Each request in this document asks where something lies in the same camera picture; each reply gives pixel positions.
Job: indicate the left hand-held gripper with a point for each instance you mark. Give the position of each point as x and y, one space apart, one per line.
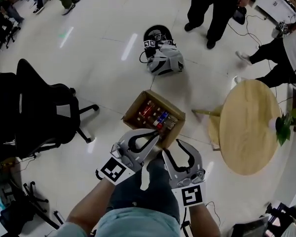
117 169

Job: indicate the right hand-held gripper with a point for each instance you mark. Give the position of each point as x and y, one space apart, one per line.
192 194

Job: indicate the brown cardboard box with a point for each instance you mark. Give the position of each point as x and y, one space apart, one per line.
135 107

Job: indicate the person's left forearm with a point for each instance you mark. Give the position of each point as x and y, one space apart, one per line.
88 204

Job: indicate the person's right forearm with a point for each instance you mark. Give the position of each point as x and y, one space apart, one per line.
202 218

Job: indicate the person's dark trouser legs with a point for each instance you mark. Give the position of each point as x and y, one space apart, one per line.
150 186

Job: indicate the person's light blue shirt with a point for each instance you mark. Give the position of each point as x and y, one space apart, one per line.
138 225

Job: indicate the round wooden table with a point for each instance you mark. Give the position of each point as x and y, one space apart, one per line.
246 122

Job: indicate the grey backpack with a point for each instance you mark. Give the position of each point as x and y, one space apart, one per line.
165 60

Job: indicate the spare hand-held gripper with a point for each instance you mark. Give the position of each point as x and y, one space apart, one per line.
149 44

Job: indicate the black office chair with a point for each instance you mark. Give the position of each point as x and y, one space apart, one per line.
39 112

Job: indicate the potted green plant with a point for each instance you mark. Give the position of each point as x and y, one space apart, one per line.
283 127

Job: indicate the black helmet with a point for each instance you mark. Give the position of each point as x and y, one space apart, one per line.
154 31

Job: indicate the black chair base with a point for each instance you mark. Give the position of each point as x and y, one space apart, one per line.
32 201

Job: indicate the black floor bag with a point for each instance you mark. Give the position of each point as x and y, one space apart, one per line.
239 16

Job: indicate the white cabinet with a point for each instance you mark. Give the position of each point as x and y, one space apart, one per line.
271 1

